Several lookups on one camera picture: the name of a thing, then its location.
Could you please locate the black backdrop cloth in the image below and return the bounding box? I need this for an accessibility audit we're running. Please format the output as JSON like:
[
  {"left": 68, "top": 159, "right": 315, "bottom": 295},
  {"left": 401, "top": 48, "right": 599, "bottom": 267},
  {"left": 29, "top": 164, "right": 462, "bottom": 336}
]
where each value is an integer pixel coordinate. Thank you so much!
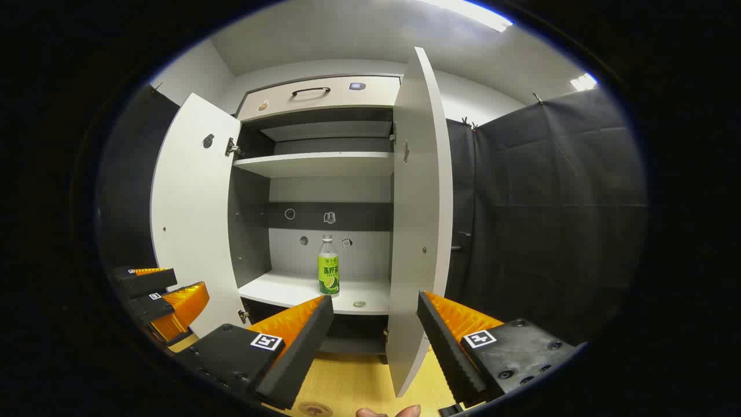
[
  {"left": 445, "top": 87, "right": 648, "bottom": 342},
  {"left": 100, "top": 86, "right": 181, "bottom": 273}
]

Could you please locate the white cabinet shelf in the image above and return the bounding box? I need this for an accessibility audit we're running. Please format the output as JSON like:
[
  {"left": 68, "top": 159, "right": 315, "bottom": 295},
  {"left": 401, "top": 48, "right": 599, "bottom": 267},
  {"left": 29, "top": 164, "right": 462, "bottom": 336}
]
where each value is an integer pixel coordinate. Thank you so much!
[
  {"left": 237, "top": 270, "right": 392, "bottom": 316},
  {"left": 233, "top": 152, "right": 395, "bottom": 179}
]

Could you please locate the white cabinet drawer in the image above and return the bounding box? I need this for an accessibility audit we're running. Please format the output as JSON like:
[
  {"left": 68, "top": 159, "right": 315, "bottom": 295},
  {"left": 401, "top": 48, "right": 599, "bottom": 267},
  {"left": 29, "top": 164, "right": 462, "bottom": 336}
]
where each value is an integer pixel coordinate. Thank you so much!
[{"left": 237, "top": 75, "right": 401, "bottom": 122}]

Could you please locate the green label clear bottle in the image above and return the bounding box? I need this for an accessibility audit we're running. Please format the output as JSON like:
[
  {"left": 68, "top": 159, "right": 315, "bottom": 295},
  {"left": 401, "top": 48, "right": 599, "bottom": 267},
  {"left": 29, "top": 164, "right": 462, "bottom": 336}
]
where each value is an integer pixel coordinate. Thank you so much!
[{"left": 318, "top": 234, "right": 340, "bottom": 297}]

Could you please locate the white and grey cabinet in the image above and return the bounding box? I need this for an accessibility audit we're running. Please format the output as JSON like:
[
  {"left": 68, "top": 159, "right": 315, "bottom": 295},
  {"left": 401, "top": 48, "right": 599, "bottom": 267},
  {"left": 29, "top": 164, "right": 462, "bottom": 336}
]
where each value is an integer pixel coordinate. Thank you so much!
[{"left": 227, "top": 74, "right": 403, "bottom": 364}]

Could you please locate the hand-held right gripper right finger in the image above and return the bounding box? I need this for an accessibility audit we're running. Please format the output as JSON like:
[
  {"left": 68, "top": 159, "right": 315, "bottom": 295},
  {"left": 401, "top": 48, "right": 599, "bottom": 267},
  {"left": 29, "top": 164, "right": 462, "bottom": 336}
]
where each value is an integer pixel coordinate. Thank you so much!
[{"left": 417, "top": 291, "right": 586, "bottom": 409}]

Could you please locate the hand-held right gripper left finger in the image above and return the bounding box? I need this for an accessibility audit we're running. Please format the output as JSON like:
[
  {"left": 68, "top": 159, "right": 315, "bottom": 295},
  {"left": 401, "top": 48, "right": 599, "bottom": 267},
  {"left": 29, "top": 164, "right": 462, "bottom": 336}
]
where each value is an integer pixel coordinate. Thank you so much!
[{"left": 174, "top": 295, "right": 335, "bottom": 411}]

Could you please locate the long ceiling light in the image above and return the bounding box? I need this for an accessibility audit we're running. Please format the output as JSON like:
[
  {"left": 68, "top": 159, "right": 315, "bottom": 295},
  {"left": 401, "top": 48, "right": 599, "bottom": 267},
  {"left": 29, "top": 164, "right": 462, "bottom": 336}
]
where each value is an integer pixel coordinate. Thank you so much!
[{"left": 416, "top": 0, "right": 514, "bottom": 33}]

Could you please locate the white cabinet door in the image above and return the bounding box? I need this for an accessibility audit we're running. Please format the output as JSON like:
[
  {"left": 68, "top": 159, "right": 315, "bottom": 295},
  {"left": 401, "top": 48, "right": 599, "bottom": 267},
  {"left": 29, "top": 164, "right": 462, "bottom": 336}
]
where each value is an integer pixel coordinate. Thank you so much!
[
  {"left": 151, "top": 93, "right": 247, "bottom": 338},
  {"left": 386, "top": 46, "right": 454, "bottom": 398}
]

